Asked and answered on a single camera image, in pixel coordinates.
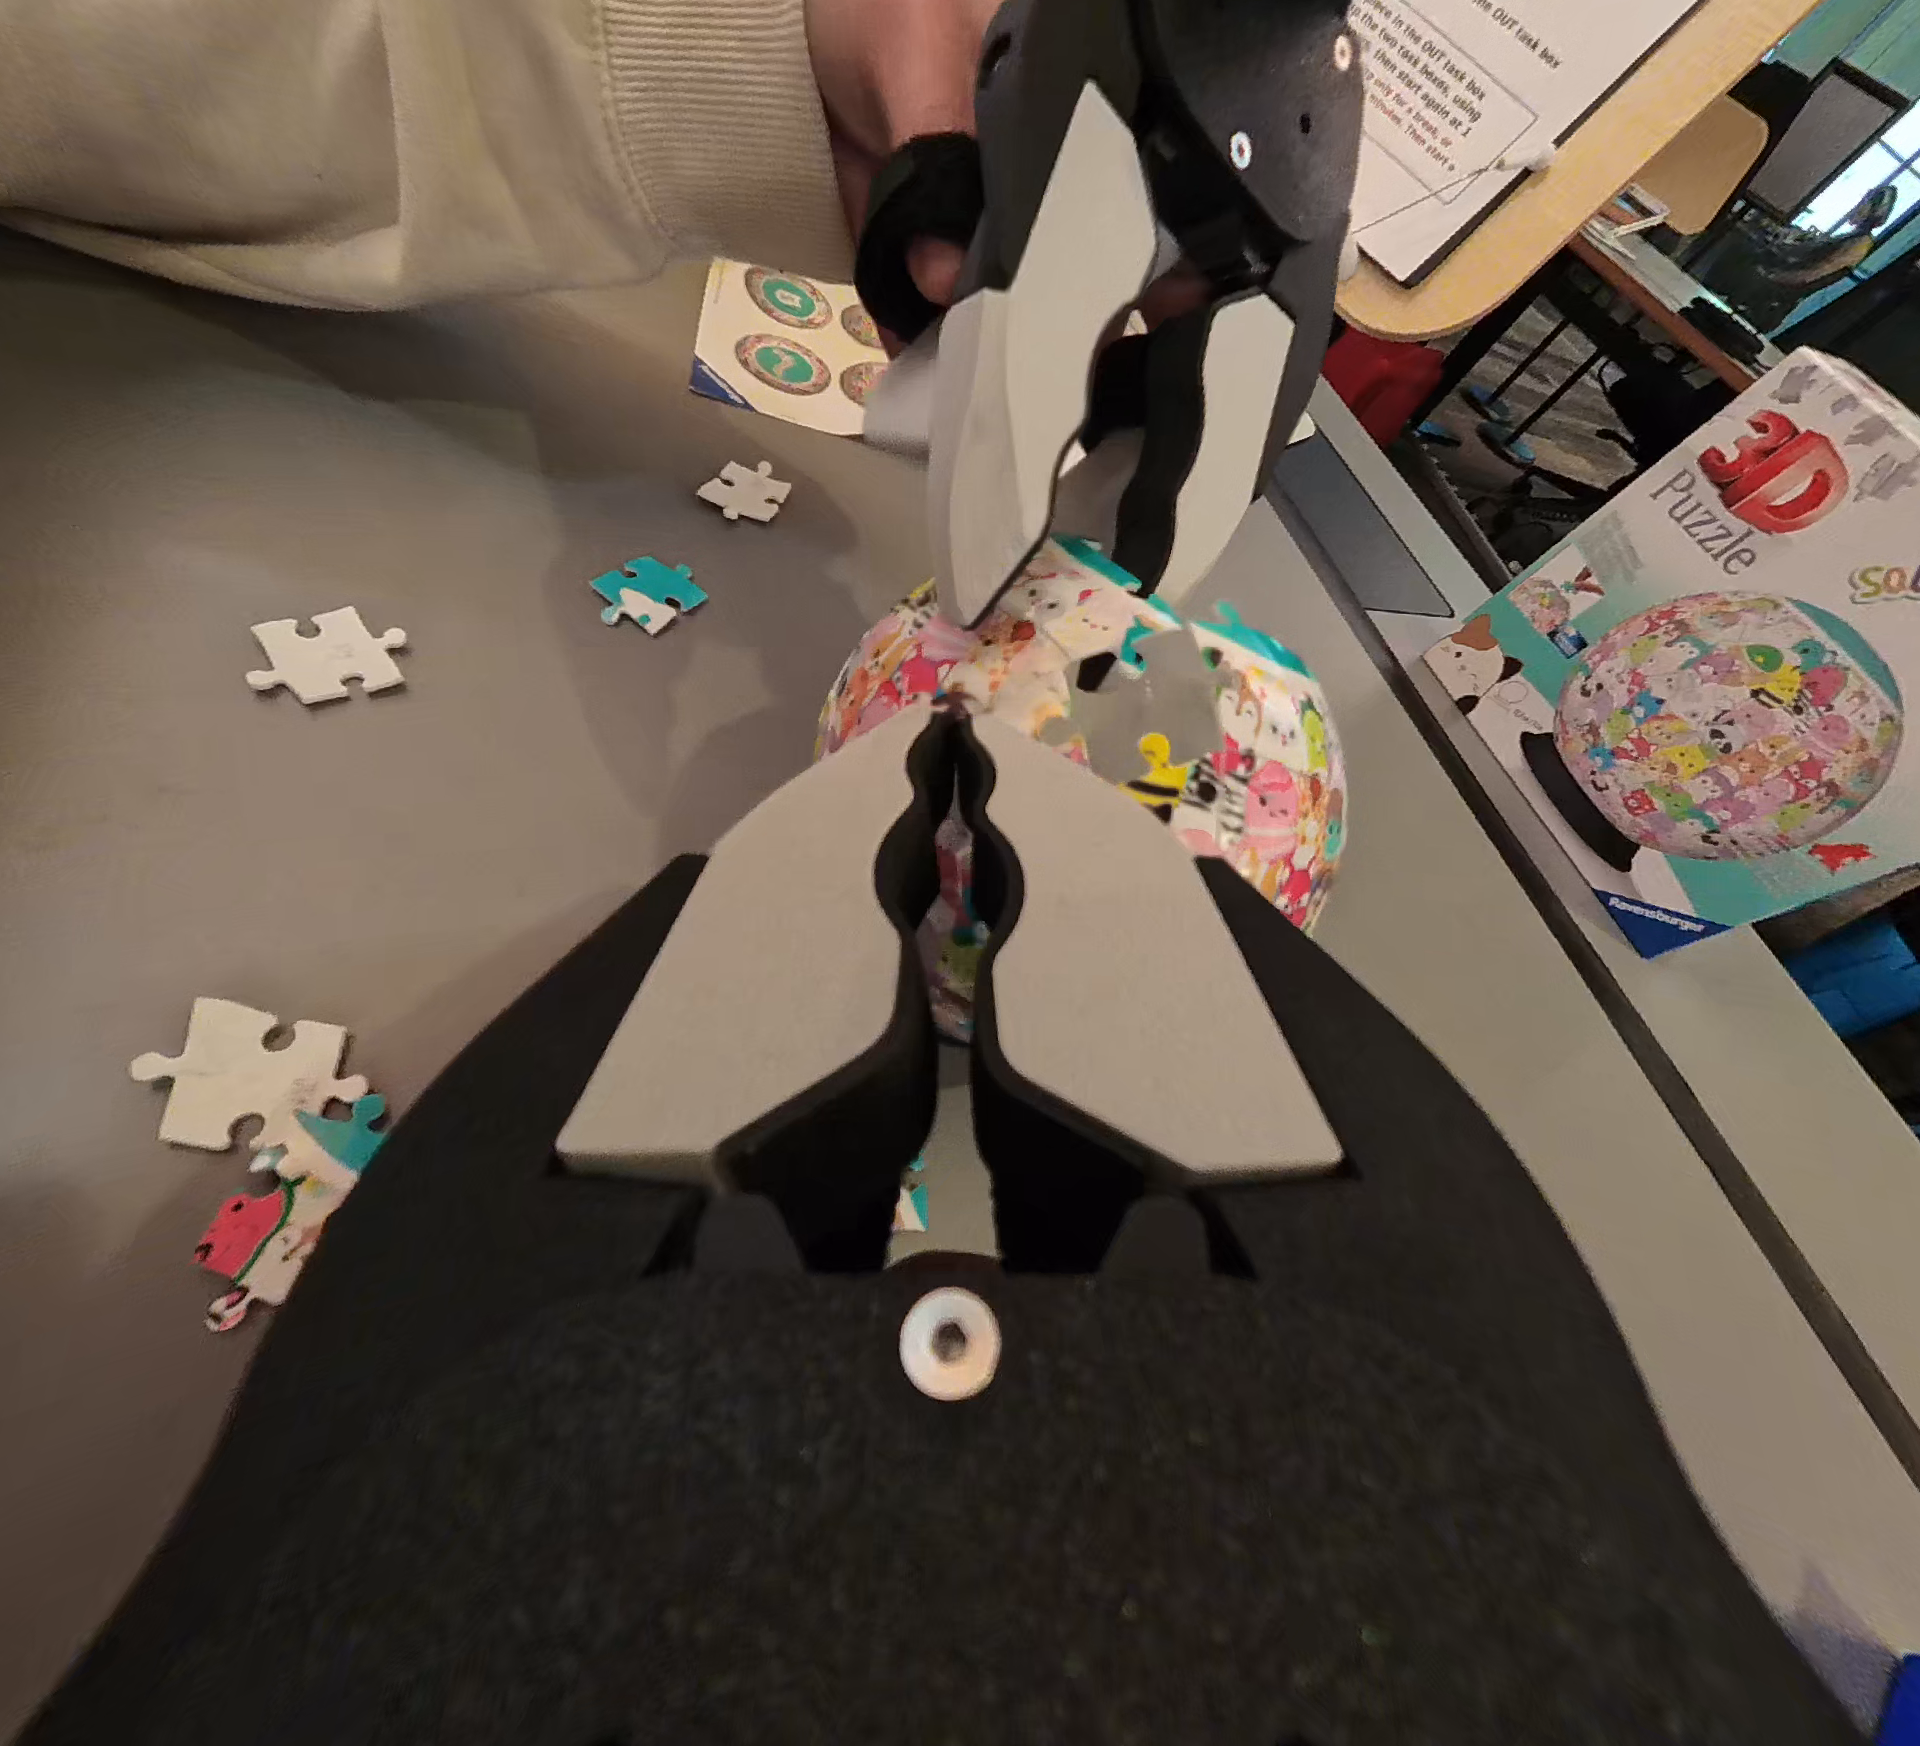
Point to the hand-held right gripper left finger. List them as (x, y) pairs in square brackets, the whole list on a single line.
[(755, 1000)]

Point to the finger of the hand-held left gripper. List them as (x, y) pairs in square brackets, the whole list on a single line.
[(1021, 397), (1243, 427)]

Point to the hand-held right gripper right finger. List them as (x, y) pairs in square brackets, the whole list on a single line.
[(1173, 1029)]

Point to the colourful puzzle ball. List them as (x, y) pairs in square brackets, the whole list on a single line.
[(1263, 802)]

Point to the person's left forearm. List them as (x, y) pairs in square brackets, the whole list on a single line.
[(373, 20)]

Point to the white double puzzle piece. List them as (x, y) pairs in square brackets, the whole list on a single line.
[(242, 1072), (328, 656)]

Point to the pink teal puzzle piece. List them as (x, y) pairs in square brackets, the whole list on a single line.
[(277, 1222)]

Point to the puzzle box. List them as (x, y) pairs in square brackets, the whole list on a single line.
[(1696, 727)]

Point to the person's left hand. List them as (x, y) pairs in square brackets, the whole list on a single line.
[(904, 49)]

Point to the round light wood table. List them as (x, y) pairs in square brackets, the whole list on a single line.
[(1440, 308)]

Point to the paper instruction sheet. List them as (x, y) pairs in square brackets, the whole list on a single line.
[(782, 336)]

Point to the black monitor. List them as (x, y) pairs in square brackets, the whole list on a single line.
[(1823, 141)]

